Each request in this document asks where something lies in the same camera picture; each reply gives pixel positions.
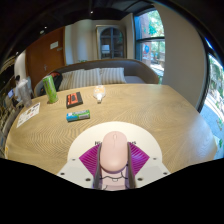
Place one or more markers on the black bag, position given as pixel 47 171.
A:
pixel 56 80

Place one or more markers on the white sticker sheet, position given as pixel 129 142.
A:
pixel 28 114

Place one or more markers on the white squeeze tube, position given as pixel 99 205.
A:
pixel 99 92

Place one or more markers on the arched glass cabinet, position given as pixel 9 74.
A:
pixel 111 43

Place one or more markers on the person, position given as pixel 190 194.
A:
pixel 16 87

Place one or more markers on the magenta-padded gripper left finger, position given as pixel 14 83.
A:
pixel 71 170

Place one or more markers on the pink computer mouse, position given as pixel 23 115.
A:
pixel 114 151

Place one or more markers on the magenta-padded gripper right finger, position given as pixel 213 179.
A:
pixel 154 169

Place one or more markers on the grey curved sofa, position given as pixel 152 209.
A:
pixel 140 71

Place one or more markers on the open laptop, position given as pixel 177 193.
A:
pixel 10 93

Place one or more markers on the black box with red print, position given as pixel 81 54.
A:
pixel 74 99

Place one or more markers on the brown wooden door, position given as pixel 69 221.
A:
pixel 43 63

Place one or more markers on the dark-framed window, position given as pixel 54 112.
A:
pixel 151 43
pixel 215 100

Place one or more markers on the small teal and white pack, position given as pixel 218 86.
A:
pixel 78 115

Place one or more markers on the white sign on door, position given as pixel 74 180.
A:
pixel 54 45

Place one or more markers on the striped cushion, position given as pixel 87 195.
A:
pixel 86 78
pixel 65 82
pixel 113 75

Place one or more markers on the green drink can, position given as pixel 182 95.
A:
pixel 50 89

